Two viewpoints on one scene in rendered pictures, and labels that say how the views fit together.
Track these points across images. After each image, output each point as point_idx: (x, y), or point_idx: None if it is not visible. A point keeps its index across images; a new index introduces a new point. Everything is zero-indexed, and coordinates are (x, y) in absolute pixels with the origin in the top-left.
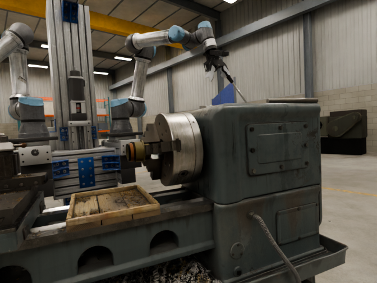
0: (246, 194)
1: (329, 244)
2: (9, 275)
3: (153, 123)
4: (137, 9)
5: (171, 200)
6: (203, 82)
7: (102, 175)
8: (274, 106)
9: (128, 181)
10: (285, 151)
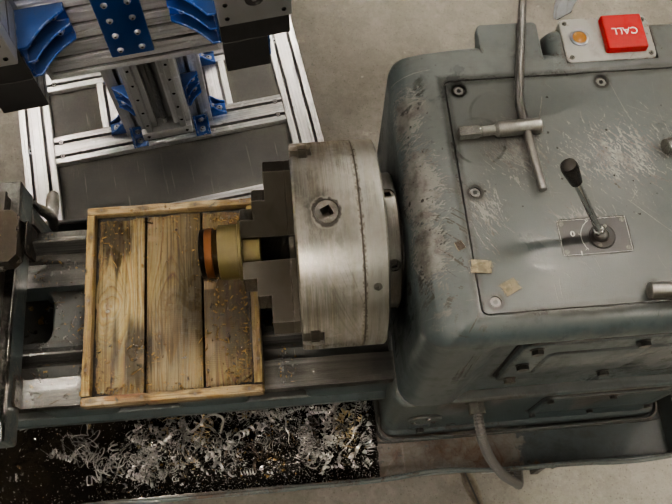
0: (475, 388)
1: (667, 410)
2: None
3: (284, 171)
4: None
5: None
6: None
7: (171, 26)
8: (646, 327)
9: (247, 63)
10: (631, 361)
